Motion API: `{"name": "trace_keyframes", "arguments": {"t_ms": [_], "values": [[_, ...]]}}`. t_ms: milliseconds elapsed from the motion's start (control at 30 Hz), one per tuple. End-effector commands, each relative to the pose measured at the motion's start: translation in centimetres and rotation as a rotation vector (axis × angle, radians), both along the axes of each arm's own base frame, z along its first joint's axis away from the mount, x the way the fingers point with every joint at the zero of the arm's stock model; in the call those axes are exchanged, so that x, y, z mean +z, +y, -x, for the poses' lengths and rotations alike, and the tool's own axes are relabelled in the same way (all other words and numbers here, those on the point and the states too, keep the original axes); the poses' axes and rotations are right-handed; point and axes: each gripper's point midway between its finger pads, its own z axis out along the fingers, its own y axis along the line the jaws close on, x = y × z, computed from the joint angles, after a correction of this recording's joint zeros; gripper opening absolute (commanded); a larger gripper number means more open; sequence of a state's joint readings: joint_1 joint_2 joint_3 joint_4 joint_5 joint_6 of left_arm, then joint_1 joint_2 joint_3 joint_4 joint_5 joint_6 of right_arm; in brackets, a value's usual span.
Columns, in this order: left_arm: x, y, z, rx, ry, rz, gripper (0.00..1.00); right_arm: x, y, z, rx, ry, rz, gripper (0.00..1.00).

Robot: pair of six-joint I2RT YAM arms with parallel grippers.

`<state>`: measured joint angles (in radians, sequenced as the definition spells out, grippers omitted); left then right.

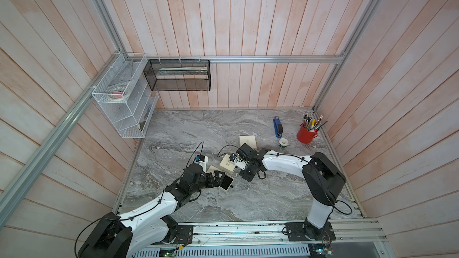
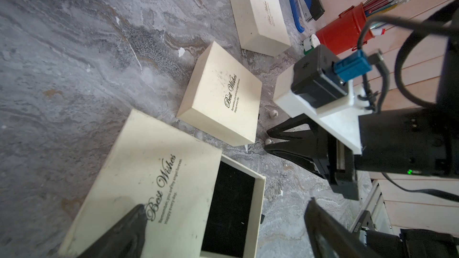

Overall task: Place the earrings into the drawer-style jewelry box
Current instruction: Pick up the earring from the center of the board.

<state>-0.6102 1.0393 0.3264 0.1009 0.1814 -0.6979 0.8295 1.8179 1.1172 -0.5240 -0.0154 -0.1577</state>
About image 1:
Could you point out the white wire shelf rack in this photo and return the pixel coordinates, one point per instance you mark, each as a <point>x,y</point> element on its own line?
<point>131,117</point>

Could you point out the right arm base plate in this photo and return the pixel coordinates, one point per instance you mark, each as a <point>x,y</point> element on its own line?
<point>304,231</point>

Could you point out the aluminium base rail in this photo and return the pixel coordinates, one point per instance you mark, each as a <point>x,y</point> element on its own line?
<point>272,232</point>

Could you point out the cream drawer jewelry box front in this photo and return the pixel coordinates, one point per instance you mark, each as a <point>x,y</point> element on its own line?
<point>225,182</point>

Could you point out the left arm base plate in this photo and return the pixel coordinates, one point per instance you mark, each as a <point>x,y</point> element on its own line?
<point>179,235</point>

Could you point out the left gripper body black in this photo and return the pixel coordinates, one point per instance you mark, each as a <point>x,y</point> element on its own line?
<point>202,184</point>

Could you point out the black mesh basket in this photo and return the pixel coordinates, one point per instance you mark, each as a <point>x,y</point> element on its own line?
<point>178,75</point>

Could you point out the small tape roll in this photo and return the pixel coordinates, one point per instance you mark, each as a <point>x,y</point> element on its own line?
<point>283,142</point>

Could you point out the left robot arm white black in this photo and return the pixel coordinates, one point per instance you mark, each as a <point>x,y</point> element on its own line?
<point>120,236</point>

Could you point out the aluminium frame horizontal bar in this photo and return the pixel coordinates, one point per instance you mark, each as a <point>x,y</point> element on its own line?
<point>329,59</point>

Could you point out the red pen cup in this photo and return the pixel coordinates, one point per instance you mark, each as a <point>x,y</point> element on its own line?
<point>306,136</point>

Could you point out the blue stapler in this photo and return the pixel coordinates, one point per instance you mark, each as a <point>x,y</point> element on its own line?
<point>278,127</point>

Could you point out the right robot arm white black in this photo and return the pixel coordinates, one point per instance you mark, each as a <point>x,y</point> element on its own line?
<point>324,179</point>

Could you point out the tape roll in rack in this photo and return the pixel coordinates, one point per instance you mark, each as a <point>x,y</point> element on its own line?
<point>118,94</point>

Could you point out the pens bundle in cup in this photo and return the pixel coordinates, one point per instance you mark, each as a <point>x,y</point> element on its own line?
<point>311,124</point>

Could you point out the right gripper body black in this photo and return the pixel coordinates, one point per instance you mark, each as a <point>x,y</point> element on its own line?
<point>248,172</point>

